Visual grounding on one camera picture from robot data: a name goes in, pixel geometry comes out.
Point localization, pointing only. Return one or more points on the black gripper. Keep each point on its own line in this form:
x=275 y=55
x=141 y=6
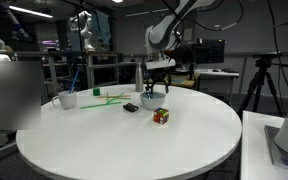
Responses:
x=158 y=76

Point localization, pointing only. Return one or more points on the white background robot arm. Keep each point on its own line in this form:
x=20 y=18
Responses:
x=86 y=30

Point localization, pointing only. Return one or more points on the white bowl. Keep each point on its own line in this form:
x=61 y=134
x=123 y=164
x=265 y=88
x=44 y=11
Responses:
x=152 y=101

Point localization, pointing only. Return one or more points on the steel water bottle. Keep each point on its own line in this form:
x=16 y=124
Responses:
x=139 y=78

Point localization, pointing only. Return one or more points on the multicoloured puzzle cube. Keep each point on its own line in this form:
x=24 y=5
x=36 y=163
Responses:
x=161 y=115

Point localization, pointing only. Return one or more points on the wooden desk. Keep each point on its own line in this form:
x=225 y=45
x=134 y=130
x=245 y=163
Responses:
x=184 y=80

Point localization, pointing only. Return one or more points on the small black clip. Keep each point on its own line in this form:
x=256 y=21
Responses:
x=130 y=107

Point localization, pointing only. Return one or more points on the short green stick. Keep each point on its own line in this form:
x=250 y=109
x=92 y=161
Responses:
x=115 y=98

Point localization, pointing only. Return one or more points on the orange stick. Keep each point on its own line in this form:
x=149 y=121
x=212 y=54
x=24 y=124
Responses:
x=114 y=96

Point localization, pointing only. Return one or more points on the metal shelf rack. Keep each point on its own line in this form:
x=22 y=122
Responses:
x=102 y=68

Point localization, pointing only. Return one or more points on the long green stick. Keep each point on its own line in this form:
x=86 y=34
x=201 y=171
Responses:
x=100 y=105

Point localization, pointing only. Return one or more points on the small green block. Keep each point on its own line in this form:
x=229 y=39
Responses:
x=96 y=91

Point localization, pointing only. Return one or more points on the white desk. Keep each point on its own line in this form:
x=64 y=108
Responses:
x=219 y=75

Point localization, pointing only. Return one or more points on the teal hanging cloth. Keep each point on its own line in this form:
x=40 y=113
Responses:
x=102 y=26

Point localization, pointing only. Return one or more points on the blue straw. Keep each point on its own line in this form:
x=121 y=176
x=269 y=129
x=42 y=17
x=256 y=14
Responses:
x=73 y=82

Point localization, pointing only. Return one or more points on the white mug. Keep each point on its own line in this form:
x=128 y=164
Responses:
x=66 y=100

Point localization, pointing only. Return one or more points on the black tripod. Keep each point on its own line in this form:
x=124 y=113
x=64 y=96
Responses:
x=260 y=90

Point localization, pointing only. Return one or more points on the ceiling light strip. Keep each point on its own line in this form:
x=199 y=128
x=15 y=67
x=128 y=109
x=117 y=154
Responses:
x=24 y=10

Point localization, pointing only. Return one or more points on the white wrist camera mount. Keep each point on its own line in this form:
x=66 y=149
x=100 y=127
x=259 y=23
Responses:
x=160 y=64

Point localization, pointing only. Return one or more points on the black camera on tripod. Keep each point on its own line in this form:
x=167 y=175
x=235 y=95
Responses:
x=267 y=54

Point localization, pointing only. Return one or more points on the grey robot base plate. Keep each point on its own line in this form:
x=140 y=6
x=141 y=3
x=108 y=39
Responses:
x=280 y=150

